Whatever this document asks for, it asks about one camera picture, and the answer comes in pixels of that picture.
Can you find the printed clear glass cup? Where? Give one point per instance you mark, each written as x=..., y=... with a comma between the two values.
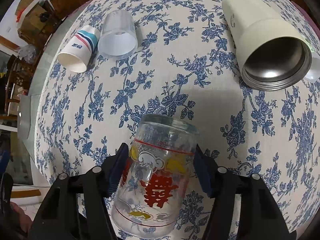
x=156, y=176

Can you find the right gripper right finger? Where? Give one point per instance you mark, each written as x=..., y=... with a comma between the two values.
x=260, y=216

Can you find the blue floral tablecloth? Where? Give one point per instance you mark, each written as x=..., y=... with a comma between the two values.
x=185, y=67

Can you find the cardboard boxes stack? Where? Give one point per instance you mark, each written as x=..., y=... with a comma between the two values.
x=33, y=22

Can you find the clear plastic cup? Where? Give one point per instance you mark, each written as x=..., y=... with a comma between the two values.
x=118, y=38

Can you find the small green white cup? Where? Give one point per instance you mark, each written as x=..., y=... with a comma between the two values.
x=314, y=72

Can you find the cream steel thermos cup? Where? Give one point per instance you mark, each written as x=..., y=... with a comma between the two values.
x=270, y=52

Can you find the striped white paper cup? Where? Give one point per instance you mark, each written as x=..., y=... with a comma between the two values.
x=76, y=54

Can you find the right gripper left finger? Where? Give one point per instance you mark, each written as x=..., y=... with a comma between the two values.
x=74, y=207

